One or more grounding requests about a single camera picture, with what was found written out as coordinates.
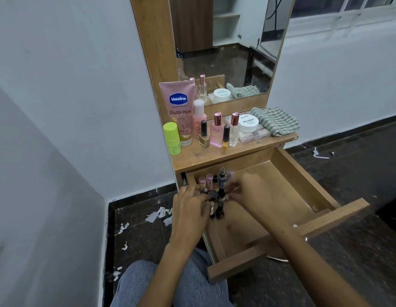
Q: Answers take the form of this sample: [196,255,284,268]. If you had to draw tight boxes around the wooden drawer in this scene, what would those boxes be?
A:
[182,146,370,284]

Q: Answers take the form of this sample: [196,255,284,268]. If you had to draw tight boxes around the person's left forearm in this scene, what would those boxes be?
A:
[137,236,202,307]

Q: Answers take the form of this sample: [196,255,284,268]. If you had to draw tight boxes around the gold nail polish bottle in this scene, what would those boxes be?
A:
[198,120,210,148]

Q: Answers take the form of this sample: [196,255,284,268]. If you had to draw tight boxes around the pink Vaseline lotion tube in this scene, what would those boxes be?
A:
[159,80,196,148]

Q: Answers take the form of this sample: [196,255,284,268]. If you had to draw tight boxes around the clear perfume bottle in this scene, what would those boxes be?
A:
[229,112,241,148]

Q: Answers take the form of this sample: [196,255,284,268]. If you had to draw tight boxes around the wooden dressing table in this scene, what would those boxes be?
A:
[130,0,299,253]

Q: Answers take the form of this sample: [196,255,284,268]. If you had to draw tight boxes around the green cylindrical stick container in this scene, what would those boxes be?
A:
[163,122,182,156]

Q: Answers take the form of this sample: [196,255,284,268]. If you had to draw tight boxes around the person's right forearm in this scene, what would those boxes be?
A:
[255,217,371,307]

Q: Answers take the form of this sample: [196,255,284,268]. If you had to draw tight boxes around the person's right hand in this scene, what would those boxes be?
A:
[225,171,272,227]

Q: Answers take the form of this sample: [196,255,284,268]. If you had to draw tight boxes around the clear box of mini bottles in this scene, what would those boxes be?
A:
[225,113,271,144]

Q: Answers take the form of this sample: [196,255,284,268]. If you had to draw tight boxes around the yellow nail polish bottle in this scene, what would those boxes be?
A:
[221,125,231,154]

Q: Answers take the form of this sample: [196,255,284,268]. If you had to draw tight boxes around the green checked cloth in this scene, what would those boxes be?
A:
[250,107,300,137]

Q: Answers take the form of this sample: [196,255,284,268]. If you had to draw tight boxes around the dressing table mirror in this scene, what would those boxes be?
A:
[168,0,296,107]

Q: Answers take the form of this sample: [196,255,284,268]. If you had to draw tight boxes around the person's left hand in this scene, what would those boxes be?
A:
[171,185,215,243]

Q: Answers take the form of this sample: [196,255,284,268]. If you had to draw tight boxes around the person's grey jeans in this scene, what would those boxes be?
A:
[110,247,234,307]

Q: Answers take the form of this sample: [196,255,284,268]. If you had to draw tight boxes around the pink bottle with white cap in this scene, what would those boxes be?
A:
[193,99,207,139]

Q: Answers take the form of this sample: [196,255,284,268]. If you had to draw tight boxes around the white round jar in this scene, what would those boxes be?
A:
[238,114,259,133]

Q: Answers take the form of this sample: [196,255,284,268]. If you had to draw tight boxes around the white barred window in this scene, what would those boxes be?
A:
[286,0,396,37]

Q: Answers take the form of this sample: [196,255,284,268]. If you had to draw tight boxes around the torn white paper pile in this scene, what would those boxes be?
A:
[145,206,174,227]

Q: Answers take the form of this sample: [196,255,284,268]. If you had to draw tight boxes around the pink perfume bottle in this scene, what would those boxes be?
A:
[210,112,225,148]

